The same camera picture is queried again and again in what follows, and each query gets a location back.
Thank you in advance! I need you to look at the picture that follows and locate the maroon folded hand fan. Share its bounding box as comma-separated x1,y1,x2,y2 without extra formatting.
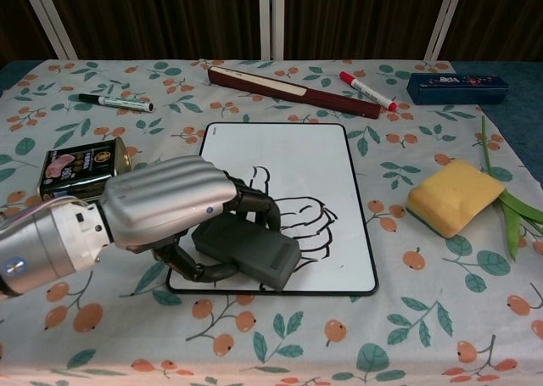
206,65,382,120

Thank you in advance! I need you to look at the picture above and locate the yellow sponge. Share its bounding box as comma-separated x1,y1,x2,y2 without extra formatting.
406,159,507,239

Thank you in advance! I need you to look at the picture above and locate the red marker pen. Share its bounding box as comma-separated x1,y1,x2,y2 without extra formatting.
338,70,400,114

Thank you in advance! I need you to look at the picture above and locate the floral fruit print tablecloth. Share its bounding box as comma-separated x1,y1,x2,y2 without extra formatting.
0,59,543,386

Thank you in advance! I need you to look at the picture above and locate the artificial tulip flower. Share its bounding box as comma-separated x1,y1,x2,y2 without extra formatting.
480,115,543,262

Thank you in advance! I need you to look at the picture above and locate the white marker with black cap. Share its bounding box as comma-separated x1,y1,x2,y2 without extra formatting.
77,92,156,114

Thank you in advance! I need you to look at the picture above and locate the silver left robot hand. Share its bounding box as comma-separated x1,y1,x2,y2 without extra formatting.
99,155,282,283

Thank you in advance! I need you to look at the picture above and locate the black luncheon meat can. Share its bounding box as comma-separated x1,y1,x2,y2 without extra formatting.
36,137,132,203

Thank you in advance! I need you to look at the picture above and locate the dark grey whiteboard eraser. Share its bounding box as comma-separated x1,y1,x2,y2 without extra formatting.
191,214,302,292

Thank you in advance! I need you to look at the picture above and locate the white board with black rim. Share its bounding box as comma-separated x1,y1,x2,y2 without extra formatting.
165,122,379,296

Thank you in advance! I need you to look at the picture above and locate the blue pencil case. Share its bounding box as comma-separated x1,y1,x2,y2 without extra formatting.
406,71,509,106

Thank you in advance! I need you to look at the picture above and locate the white frame post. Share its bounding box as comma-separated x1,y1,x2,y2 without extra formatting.
423,0,467,61
19,0,80,60
258,0,285,60

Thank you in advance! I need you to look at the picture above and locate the dark brown curtain panel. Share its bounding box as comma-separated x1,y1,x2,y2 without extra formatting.
440,0,543,63
283,0,445,61
40,0,260,60
0,0,56,64

